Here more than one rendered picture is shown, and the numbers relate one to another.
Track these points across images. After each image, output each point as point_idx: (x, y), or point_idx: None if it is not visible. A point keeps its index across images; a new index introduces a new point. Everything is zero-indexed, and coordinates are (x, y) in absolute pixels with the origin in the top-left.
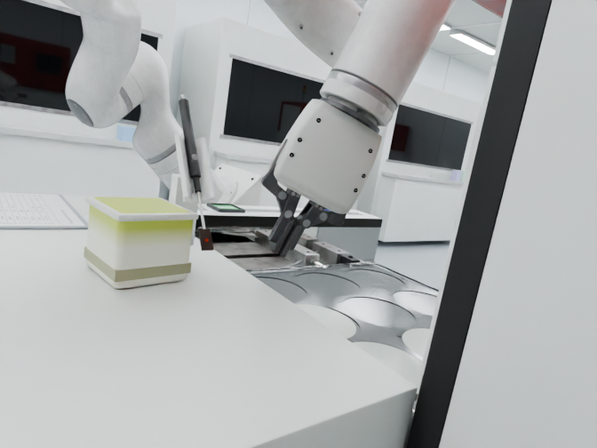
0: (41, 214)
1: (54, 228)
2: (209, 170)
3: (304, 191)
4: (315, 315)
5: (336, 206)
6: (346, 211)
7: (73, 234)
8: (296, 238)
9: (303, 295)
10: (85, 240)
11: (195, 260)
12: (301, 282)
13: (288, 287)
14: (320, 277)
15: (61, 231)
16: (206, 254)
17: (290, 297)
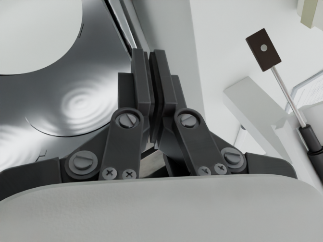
0: (311, 99)
1: (321, 72)
2: (308, 173)
3: (211, 183)
4: (2, 34)
5: (58, 198)
6: (0, 206)
7: (314, 66)
8: (127, 90)
9: (29, 103)
10: (316, 53)
11: (244, 34)
12: (32, 143)
13: (55, 119)
14: (0, 168)
15: (318, 69)
16: (221, 64)
17: (51, 90)
